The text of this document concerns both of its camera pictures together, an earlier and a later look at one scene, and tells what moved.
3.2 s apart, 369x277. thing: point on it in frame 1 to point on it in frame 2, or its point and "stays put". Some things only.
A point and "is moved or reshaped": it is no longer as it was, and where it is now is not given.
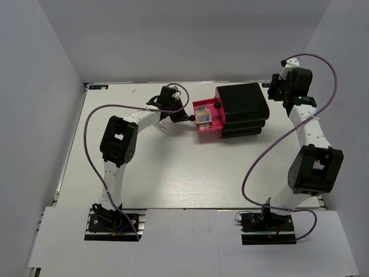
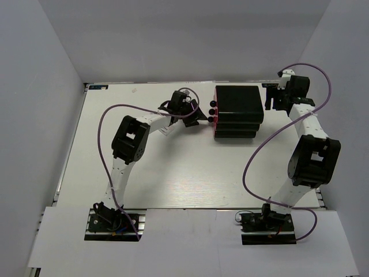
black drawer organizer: x=244 y=109 is moved or reshaped
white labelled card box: x=165 y=126 stays put
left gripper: x=181 y=116 to x=192 y=120
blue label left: x=98 y=87 stays put
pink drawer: x=217 y=123 is moved or reshaped
